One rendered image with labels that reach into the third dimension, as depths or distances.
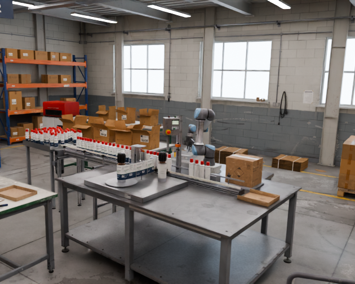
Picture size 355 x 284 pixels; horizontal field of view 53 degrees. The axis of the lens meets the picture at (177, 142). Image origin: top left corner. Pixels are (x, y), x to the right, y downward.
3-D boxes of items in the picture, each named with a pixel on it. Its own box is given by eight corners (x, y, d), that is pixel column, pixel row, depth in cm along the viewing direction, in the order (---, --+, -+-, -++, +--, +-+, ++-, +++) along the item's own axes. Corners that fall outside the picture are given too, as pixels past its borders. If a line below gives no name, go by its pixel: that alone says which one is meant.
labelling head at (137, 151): (130, 168, 399) (130, 146, 394) (138, 165, 409) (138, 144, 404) (139, 170, 390) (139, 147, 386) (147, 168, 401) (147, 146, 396)
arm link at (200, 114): (205, 156, 400) (209, 108, 393) (192, 156, 397) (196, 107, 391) (203, 155, 412) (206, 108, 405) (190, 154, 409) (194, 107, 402)
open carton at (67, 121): (57, 135, 652) (56, 115, 645) (75, 132, 690) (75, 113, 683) (71, 137, 632) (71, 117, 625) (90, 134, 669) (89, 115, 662)
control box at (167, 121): (162, 134, 389) (163, 116, 386) (177, 133, 394) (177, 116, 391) (164, 136, 380) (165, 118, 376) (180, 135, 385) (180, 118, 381)
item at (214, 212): (54, 180, 372) (54, 178, 371) (150, 156, 489) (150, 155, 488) (229, 239, 246) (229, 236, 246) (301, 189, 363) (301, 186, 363)
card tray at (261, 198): (236, 199, 322) (237, 195, 321) (249, 192, 342) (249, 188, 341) (267, 207, 304) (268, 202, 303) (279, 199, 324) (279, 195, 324)
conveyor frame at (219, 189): (117, 165, 427) (117, 162, 426) (123, 164, 436) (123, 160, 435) (239, 196, 329) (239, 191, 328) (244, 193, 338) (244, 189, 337)
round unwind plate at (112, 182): (98, 183, 342) (98, 181, 342) (121, 176, 366) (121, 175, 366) (120, 189, 324) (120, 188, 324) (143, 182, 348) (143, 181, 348)
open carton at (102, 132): (88, 141, 601) (88, 119, 594) (106, 138, 639) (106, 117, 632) (105, 144, 582) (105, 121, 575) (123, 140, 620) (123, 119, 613)
